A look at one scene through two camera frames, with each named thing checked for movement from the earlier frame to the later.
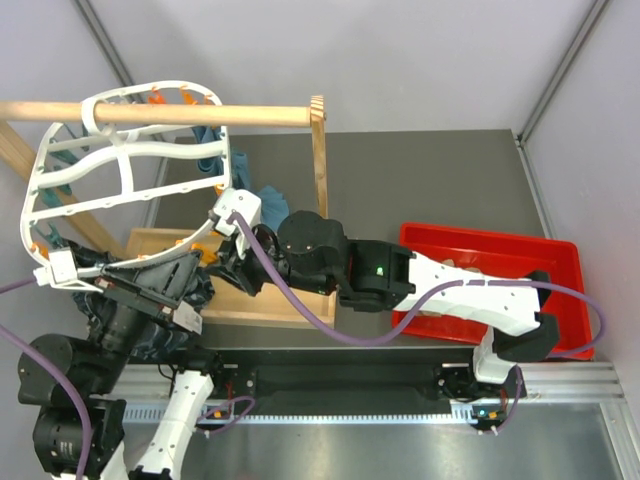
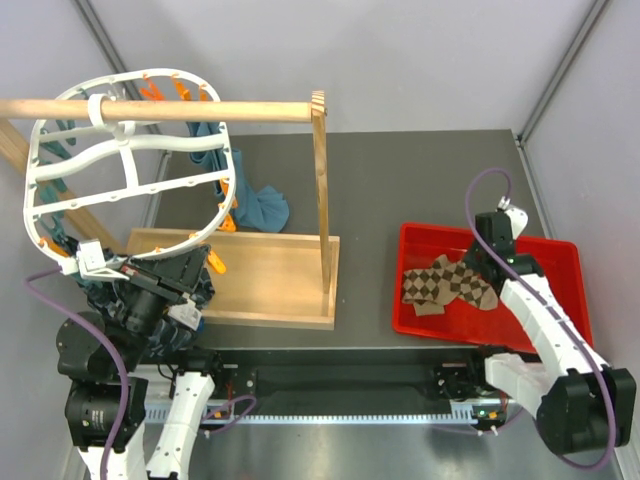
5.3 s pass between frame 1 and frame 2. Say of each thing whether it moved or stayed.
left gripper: stayed
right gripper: moved
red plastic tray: stayed
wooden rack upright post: stayed
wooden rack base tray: stayed
